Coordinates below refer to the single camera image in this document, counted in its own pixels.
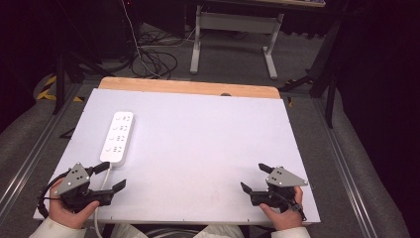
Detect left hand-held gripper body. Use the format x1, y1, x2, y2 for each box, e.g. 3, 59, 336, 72
53, 162, 115, 213

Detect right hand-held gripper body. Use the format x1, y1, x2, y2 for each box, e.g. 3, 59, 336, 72
250, 166, 309, 213

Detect person's left hand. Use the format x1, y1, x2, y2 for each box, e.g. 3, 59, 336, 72
49, 179, 101, 230

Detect person's right hand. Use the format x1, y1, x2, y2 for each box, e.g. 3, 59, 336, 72
259, 186, 304, 232

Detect white power strip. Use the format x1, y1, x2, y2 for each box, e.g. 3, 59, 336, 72
99, 111, 135, 168

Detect person's legs in light clothing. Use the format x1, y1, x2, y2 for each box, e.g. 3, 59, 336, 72
108, 222, 246, 238

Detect white board table cover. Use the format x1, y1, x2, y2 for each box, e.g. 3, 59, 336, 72
33, 87, 322, 226

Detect black metal stand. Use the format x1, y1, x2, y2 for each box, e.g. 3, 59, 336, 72
277, 18, 343, 129
52, 0, 115, 115

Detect yellow and black floor tape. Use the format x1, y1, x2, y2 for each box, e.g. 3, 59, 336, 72
36, 74, 85, 103

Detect white power strip cable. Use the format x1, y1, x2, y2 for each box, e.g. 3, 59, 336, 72
93, 165, 112, 238

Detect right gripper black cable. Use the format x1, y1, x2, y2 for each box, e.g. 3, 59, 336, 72
272, 190, 308, 222

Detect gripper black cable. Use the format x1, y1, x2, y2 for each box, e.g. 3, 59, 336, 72
37, 169, 72, 219
272, 190, 308, 222

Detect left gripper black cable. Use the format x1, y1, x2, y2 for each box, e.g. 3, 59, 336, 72
37, 169, 72, 219

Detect aluminium floor rail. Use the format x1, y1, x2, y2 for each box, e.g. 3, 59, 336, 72
0, 82, 83, 214
312, 98, 368, 238

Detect tangle of black floor cables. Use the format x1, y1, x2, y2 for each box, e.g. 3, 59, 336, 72
131, 31, 179, 80

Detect thin white floor cable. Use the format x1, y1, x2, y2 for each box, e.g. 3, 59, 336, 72
120, 0, 162, 79

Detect white metal desk frame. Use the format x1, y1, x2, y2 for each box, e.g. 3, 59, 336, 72
189, 4, 285, 80

